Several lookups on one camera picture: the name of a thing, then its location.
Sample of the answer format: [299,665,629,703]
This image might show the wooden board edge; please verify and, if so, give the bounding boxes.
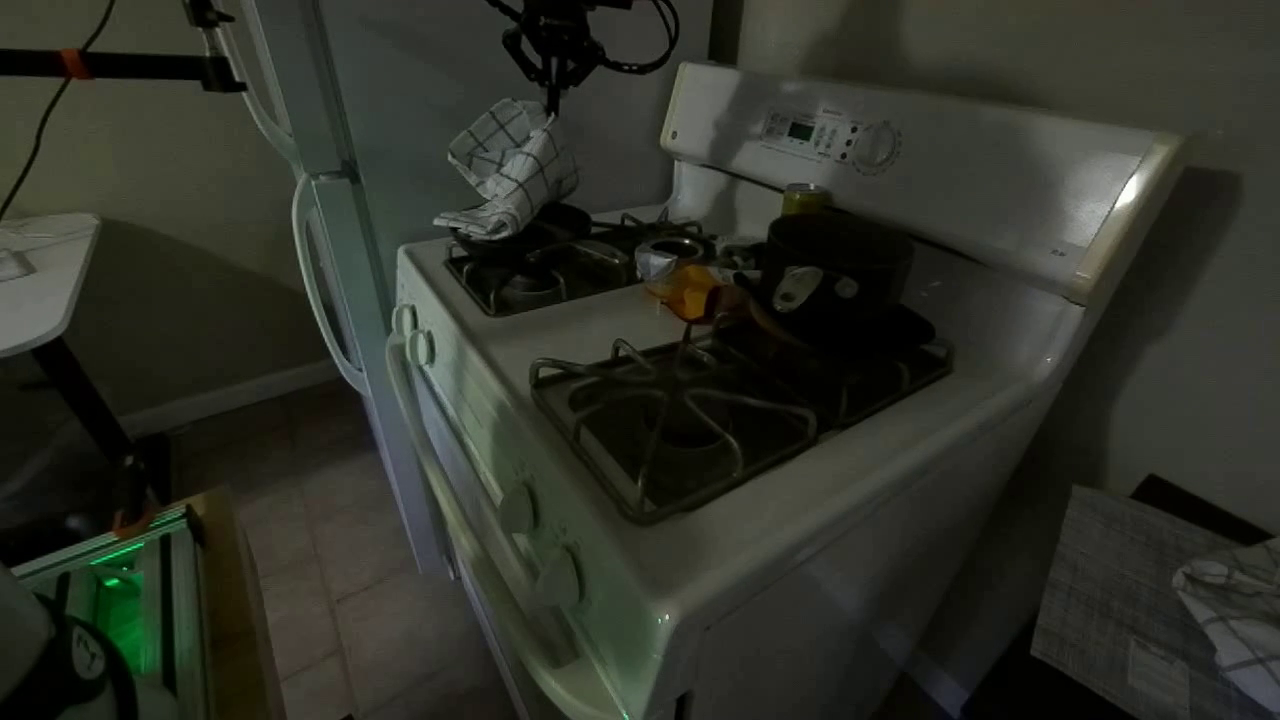
[184,486,293,720]

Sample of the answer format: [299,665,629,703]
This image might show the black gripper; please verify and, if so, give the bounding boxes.
[501,0,633,119]

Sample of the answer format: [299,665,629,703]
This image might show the green-lit robot stand frame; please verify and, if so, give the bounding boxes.
[13,497,215,720]

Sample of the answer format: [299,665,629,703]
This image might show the white checked kitchen towel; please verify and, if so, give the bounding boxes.
[432,93,589,248]

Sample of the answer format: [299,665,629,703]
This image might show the small metal cup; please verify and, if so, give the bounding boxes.
[633,230,714,283]

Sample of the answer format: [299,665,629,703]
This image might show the small orange container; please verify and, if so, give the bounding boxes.
[660,260,731,328]

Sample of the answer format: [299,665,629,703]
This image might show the black frying pan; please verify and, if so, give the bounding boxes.
[458,201,596,260]

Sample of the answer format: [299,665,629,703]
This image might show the black cooking pot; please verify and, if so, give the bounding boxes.
[758,210,921,334]

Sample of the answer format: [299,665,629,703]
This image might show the white refrigerator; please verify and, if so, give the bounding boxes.
[198,0,731,578]

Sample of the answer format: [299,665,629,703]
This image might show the gridded paper sheet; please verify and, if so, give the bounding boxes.
[1033,485,1252,720]

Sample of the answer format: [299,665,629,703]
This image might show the black tripod bar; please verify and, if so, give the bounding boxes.
[0,45,251,97]

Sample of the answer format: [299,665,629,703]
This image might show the white table with black leg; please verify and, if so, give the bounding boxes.
[0,210,176,536]

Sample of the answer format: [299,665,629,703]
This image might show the white GE gas stove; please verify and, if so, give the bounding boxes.
[384,57,1194,720]

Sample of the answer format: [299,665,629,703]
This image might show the checked cloth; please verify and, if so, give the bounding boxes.
[1173,536,1280,716]

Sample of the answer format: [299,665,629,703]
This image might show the black burner grate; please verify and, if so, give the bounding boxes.
[441,217,645,318]
[530,313,958,529]

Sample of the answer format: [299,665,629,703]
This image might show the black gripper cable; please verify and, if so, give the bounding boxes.
[585,0,684,78]

